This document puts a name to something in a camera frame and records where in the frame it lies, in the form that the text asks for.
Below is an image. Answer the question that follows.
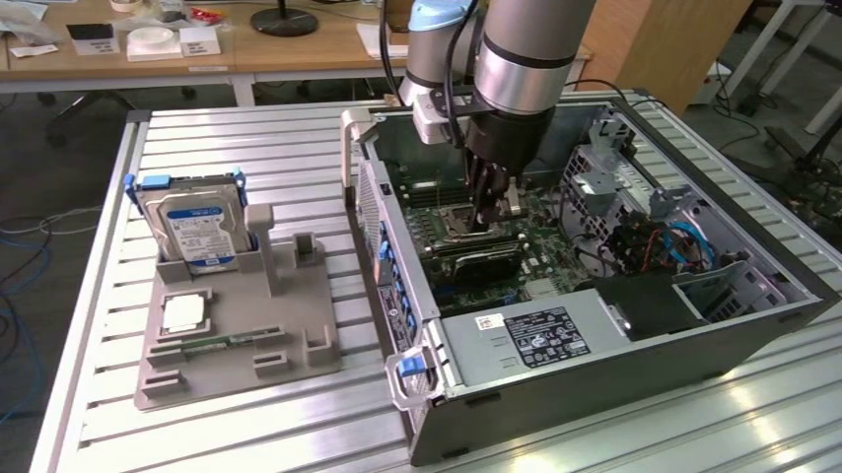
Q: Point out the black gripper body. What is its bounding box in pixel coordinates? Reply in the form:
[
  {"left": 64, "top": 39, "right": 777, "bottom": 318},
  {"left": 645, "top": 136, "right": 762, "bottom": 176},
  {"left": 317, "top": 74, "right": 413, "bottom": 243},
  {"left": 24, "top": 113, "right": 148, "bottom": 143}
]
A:
[{"left": 465, "top": 108, "right": 558, "bottom": 173}]

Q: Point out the black Nvidia graphics card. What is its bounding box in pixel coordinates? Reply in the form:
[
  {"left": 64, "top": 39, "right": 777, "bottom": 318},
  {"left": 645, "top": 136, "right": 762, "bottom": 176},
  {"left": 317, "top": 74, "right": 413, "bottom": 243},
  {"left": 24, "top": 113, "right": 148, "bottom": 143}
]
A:
[{"left": 449, "top": 244, "right": 522, "bottom": 284}]

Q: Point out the metal CPU socket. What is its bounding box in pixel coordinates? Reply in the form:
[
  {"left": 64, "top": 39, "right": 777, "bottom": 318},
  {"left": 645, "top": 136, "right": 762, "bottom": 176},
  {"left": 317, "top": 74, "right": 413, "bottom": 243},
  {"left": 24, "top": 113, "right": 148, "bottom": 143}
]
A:
[{"left": 430, "top": 204, "right": 493, "bottom": 245}]

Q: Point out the black RAM slot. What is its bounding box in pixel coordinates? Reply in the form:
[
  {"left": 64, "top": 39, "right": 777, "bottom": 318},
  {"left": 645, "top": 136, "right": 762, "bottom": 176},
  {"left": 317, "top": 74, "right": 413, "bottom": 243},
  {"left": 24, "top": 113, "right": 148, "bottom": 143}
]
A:
[
  {"left": 393, "top": 172, "right": 470, "bottom": 188},
  {"left": 395, "top": 178, "right": 470, "bottom": 194},
  {"left": 399, "top": 190, "right": 470, "bottom": 207},
  {"left": 397, "top": 184, "right": 470, "bottom": 200}
]

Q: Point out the green motherboard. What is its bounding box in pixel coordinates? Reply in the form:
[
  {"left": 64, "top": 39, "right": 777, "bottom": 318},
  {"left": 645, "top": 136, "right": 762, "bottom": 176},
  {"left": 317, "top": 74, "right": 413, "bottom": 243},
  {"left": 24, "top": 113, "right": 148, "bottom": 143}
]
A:
[{"left": 385, "top": 165, "right": 598, "bottom": 316}]

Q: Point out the perforated metal drive cage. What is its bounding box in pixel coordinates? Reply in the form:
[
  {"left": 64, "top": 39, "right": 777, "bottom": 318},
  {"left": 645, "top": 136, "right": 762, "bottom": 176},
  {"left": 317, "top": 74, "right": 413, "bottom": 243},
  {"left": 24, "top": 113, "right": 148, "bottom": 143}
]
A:
[{"left": 555, "top": 117, "right": 653, "bottom": 247}]

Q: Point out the green RAM stick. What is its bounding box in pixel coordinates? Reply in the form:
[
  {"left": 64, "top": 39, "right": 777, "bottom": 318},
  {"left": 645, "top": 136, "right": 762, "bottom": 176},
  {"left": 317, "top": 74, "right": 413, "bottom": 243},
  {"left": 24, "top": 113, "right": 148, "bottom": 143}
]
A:
[
  {"left": 180, "top": 332, "right": 264, "bottom": 352},
  {"left": 423, "top": 235, "right": 525, "bottom": 260}
]

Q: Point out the white paper stack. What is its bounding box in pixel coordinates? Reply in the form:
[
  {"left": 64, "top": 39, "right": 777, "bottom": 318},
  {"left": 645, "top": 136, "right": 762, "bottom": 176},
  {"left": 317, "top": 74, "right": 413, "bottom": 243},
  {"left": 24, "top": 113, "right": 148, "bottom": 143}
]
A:
[{"left": 357, "top": 22, "right": 411, "bottom": 60}]

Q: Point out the brown cardboard box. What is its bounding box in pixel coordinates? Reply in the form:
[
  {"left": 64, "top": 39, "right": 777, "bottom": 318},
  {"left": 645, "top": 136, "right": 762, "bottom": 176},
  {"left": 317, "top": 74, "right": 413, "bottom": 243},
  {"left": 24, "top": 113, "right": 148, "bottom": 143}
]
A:
[{"left": 381, "top": 0, "right": 414, "bottom": 34}]

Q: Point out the grey power supply unit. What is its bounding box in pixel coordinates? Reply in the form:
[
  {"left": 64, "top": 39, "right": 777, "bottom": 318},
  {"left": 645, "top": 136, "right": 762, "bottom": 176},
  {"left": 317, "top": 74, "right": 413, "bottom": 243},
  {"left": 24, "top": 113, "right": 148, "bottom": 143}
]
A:
[{"left": 438, "top": 288, "right": 633, "bottom": 388}]

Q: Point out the metal disk bay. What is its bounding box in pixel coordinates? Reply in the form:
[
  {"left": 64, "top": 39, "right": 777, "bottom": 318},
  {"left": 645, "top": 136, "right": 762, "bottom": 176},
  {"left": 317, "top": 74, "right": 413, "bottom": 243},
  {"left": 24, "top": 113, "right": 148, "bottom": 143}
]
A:
[{"left": 670, "top": 245, "right": 789, "bottom": 324}]

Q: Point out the wooden desk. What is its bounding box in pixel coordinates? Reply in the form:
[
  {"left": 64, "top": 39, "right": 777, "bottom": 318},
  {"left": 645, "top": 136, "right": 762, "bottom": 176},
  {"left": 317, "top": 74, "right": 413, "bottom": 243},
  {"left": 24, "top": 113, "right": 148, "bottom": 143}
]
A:
[{"left": 0, "top": 0, "right": 594, "bottom": 95}]

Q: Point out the dark grey open PC case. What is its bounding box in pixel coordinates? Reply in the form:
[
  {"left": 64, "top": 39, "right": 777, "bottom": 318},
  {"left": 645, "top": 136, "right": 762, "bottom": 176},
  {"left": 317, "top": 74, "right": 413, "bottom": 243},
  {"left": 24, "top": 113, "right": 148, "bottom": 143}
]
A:
[{"left": 341, "top": 91, "right": 824, "bottom": 467}]

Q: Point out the black round lamp base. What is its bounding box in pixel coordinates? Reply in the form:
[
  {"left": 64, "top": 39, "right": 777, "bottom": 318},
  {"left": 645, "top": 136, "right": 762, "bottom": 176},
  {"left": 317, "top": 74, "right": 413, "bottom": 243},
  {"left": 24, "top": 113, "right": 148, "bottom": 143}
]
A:
[{"left": 248, "top": 0, "right": 322, "bottom": 36}]

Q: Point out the hard disk with blue caddy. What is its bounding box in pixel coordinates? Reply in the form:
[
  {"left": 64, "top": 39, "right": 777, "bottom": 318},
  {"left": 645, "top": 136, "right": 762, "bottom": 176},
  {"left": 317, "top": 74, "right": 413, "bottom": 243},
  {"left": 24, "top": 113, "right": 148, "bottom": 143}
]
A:
[{"left": 122, "top": 167, "right": 248, "bottom": 275}]

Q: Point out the grey plastic parts rack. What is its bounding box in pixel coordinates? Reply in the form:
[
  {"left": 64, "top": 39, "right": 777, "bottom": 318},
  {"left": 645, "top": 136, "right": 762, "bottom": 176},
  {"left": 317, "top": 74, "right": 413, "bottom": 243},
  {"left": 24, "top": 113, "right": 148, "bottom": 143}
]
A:
[{"left": 135, "top": 203, "right": 345, "bottom": 413}]

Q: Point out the white labelled box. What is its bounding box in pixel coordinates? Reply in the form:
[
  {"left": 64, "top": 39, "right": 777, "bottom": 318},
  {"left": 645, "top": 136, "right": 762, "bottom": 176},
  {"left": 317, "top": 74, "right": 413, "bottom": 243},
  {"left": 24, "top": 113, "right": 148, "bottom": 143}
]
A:
[{"left": 178, "top": 27, "right": 223, "bottom": 58}]

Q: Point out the silver CPU chip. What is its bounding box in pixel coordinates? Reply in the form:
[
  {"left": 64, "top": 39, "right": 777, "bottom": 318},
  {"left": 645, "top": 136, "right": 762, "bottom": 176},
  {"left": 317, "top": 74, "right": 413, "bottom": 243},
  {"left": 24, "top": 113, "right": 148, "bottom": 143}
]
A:
[{"left": 162, "top": 297, "right": 207, "bottom": 332}]

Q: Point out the red packet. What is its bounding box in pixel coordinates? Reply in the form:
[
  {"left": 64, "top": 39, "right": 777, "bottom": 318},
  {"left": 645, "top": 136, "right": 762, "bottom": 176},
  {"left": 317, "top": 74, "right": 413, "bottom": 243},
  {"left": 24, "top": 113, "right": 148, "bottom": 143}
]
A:
[{"left": 186, "top": 5, "right": 231, "bottom": 27}]

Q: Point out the white box with round dish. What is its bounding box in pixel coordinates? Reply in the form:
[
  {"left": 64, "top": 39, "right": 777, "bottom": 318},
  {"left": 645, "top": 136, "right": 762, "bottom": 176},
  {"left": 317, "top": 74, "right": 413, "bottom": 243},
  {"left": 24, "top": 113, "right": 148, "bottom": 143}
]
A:
[{"left": 126, "top": 27, "right": 186, "bottom": 63}]

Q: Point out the black office chair base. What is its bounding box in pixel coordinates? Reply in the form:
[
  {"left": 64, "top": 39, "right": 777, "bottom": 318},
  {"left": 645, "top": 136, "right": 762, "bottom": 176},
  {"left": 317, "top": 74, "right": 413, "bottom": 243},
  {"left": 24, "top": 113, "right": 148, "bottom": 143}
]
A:
[{"left": 36, "top": 86, "right": 199, "bottom": 147}]

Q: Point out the white box with black lid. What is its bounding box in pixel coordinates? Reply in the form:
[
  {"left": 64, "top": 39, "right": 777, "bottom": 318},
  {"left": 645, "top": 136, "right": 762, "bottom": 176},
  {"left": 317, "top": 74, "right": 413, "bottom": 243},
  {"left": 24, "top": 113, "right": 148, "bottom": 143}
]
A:
[{"left": 66, "top": 23, "right": 123, "bottom": 57}]

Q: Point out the white paper card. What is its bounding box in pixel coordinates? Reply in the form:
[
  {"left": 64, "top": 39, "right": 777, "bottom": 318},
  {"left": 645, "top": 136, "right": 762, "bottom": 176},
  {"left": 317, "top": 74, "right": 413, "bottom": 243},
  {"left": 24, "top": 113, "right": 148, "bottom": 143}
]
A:
[{"left": 8, "top": 43, "right": 60, "bottom": 59}]

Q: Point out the clear plastic bag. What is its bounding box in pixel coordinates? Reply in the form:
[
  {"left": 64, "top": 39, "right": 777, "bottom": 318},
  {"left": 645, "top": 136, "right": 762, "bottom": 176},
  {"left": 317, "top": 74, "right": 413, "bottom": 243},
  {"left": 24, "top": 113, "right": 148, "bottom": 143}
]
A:
[{"left": 0, "top": 0, "right": 64, "bottom": 45}]

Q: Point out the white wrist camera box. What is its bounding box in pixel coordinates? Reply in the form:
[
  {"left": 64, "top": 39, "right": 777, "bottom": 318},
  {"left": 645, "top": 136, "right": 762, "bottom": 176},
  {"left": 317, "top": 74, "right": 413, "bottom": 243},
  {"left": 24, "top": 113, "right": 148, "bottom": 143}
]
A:
[{"left": 413, "top": 90, "right": 463, "bottom": 146}]

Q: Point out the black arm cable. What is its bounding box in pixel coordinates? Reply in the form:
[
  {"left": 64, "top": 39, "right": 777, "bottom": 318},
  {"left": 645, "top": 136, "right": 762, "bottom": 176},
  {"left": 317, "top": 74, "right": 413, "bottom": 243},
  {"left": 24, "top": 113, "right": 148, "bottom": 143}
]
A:
[{"left": 378, "top": 0, "right": 482, "bottom": 149}]

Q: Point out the black power cable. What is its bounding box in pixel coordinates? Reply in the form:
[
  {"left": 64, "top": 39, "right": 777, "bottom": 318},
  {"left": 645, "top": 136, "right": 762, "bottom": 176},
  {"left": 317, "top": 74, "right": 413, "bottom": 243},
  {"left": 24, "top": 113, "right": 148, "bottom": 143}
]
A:
[{"left": 565, "top": 78, "right": 673, "bottom": 107}]

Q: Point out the red wire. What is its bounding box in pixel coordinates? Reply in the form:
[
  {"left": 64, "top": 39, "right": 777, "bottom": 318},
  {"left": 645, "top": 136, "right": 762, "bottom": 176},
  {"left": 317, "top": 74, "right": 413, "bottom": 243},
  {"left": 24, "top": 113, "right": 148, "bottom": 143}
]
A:
[{"left": 639, "top": 230, "right": 661, "bottom": 271}]

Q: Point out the beige case handle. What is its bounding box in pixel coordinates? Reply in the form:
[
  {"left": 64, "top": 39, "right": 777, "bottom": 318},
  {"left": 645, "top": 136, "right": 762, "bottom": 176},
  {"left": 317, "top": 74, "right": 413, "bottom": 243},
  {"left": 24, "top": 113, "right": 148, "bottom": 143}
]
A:
[{"left": 339, "top": 108, "right": 378, "bottom": 191}]

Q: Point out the blue wire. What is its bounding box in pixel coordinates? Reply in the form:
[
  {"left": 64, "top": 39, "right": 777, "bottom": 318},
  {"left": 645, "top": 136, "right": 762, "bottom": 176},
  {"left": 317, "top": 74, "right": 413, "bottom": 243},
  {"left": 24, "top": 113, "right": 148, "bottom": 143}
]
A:
[{"left": 653, "top": 220, "right": 717, "bottom": 272}]

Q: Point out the white table frame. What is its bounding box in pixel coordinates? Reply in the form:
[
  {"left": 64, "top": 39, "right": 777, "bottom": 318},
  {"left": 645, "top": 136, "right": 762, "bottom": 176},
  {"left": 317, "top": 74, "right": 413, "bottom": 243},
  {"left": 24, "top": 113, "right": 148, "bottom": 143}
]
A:
[{"left": 722, "top": 0, "right": 842, "bottom": 134}]

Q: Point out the blue floor cable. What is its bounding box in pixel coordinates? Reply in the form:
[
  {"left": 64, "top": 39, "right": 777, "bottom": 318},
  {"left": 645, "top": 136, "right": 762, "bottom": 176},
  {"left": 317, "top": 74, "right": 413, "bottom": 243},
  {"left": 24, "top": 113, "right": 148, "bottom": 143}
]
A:
[{"left": 0, "top": 235, "right": 52, "bottom": 425}]

